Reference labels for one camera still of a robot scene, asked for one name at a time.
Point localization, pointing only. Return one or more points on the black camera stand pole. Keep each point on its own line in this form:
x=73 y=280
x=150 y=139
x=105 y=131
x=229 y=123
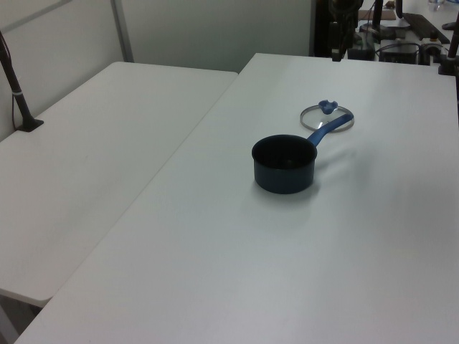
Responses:
x=21 y=104

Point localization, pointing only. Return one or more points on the black keyboard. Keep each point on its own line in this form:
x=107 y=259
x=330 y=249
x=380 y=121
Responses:
x=423 y=23

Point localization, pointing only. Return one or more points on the dark blue saucepan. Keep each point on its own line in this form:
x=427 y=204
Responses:
x=283 y=175

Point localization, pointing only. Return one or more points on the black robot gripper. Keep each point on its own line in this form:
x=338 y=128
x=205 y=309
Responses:
x=343 y=10

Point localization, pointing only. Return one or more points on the glass lid with blue knob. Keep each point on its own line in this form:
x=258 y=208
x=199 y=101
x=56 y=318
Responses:
x=327 y=105

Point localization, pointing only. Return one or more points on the black clamped stand pole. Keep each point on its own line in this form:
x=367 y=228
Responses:
x=452 y=46

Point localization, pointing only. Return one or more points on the black electronics box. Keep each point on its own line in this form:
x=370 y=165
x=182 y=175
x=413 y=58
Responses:
x=398 y=53

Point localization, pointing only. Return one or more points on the grey monitor stand base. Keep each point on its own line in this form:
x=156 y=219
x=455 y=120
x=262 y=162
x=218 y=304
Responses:
x=385 y=31

